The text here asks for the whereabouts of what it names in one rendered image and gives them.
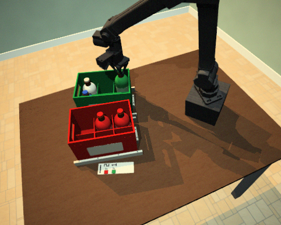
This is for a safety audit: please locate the green bottle crate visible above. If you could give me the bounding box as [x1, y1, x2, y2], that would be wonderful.
[73, 70, 133, 113]

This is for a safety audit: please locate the blue bottle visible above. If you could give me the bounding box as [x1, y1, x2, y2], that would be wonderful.
[82, 90, 92, 96]

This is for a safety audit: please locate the red crate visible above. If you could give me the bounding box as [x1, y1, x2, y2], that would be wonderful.
[68, 101, 138, 160]

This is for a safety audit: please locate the white bottle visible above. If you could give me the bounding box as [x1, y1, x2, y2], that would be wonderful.
[83, 78, 97, 94]

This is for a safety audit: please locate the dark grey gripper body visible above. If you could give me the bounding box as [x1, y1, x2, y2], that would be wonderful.
[110, 49, 130, 69]

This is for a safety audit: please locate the white paper pick list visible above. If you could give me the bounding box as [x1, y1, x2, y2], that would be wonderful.
[98, 162, 134, 175]

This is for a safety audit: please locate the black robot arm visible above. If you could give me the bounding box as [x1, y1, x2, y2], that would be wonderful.
[92, 0, 223, 105]

